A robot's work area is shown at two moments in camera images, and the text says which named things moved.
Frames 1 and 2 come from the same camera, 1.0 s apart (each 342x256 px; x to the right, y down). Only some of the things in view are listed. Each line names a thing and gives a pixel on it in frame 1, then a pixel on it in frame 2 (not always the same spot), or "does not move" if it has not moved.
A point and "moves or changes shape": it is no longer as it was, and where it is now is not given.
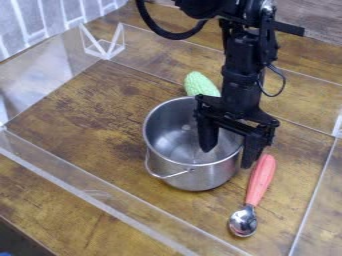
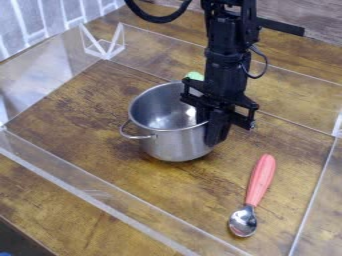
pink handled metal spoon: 244,222 does not move
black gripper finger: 254,145 → 217,127
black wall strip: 290,28 does not move
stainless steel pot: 176,157 moves or changes shape
